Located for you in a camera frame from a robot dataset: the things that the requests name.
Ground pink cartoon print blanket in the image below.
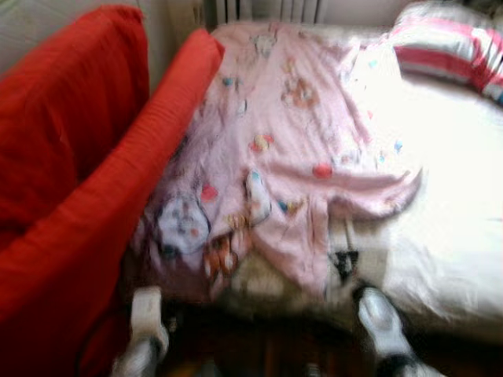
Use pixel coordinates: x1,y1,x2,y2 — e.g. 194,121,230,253
130,20,424,303

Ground white wall radiator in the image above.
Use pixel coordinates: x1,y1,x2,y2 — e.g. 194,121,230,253
203,0,323,26

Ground red fabric cushion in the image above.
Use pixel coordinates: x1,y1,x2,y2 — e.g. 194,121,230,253
0,27,225,377
0,4,150,248

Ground pink white striped pillow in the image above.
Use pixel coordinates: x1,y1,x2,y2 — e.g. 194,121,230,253
391,2,503,103

